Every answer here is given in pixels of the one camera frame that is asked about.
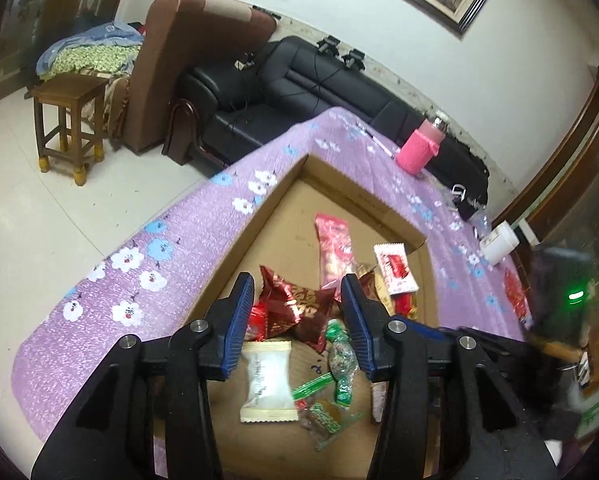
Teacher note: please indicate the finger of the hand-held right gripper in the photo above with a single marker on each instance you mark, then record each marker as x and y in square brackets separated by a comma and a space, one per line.
[424, 325]

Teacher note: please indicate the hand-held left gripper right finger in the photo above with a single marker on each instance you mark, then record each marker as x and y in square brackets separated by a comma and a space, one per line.
[357, 325]

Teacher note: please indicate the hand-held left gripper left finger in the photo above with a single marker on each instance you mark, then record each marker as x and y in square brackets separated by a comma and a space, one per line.
[237, 325]

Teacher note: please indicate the small red candy packet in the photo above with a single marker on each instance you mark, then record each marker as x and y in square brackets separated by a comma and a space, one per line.
[257, 324]

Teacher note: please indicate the glossy red snack packet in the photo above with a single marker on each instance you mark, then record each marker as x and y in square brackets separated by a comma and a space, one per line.
[405, 306]

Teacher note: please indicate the green candy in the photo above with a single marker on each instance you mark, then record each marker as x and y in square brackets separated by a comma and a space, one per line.
[342, 360]

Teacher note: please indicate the golden biscuit packet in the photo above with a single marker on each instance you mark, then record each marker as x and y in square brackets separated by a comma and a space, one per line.
[379, 292]

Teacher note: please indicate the dark red gold-print packet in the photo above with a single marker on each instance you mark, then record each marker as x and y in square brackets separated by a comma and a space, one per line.
[312, 317]

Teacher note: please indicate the red foil packet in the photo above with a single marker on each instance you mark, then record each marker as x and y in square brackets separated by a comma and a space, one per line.
[275, 292]

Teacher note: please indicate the white green-print snack packet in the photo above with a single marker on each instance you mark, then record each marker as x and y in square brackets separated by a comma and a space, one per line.
[267, 380]

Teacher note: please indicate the white red-print snack packet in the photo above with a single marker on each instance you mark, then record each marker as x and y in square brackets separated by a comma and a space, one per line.
[394, 267]

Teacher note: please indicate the long red snack packet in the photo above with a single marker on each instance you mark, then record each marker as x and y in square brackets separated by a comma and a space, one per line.
[333, 250]

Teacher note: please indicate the yellow cake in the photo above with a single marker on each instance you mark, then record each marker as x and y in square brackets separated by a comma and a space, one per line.
[324, 415]

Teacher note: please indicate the shallow cardboard box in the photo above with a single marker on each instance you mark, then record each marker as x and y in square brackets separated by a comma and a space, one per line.
[289, 220]

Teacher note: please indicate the purple floral tablecloth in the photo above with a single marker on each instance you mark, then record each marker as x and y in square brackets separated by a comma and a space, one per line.
[189, 240]

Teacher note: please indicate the small black pouch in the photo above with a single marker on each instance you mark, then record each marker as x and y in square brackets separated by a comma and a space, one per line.
[467, 205]

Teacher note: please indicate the wooden door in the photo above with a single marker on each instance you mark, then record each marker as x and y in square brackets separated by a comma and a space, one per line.
[594, 160]

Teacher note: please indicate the pink thermos bottle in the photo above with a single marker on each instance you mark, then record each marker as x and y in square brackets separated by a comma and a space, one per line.
[417, 152]

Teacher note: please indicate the thin pen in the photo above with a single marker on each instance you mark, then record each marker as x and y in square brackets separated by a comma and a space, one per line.
[382, 145]

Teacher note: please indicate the black leather sofa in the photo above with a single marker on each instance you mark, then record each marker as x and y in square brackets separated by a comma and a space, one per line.
[289, 90]

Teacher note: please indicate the black device on sofa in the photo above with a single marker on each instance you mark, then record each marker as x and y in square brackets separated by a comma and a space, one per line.
[353, 59]
[329, 45]

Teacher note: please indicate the brown armchair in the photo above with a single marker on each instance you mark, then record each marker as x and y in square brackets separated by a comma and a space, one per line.
[179, 50]

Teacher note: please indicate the wooden stool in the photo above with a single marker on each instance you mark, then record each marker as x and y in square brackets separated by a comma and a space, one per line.
[69, 87]

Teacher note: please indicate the green and blue blanket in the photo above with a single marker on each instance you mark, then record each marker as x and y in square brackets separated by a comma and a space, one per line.
[89, 55]

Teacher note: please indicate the wooden glass-door cabinet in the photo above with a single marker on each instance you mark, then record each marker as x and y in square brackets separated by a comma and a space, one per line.
[29, 10]

